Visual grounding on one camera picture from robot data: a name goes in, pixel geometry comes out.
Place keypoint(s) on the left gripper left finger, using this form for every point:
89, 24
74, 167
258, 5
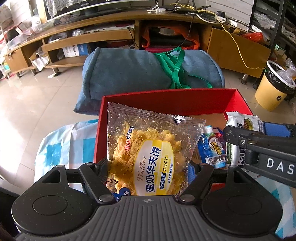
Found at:
94, 177

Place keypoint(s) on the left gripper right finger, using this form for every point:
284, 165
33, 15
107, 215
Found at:
202, 173

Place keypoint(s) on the white green kaprons packet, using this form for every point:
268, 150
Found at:
236, 132

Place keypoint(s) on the blue coconut chips packet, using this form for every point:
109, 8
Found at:
212, 147

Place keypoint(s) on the yellow waffle snack packet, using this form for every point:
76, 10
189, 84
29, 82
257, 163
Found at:
148, 153

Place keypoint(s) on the blue checkered tablecloth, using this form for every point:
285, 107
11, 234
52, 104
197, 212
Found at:
74, 144

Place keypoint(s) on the yellow trash bin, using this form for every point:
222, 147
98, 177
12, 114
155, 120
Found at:
274, 86

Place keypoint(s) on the red cardboard box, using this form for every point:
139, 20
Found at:
210, 105

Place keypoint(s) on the rolled blue cushion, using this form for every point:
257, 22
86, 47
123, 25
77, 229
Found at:
109, 71

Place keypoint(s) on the red plastic bag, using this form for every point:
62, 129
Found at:
255, 37

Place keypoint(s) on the white blue box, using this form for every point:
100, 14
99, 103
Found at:
76, 50

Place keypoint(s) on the wooden TV cabinet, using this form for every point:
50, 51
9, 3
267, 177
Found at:
230, 51

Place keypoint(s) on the black metal shelf rack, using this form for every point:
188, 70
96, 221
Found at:
276, 20

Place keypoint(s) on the orange bag in cabinet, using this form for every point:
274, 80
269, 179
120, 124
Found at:
170, 36

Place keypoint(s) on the flat screen television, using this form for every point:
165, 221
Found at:
96, 6

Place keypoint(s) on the white lace cover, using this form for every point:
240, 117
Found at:
53, 6

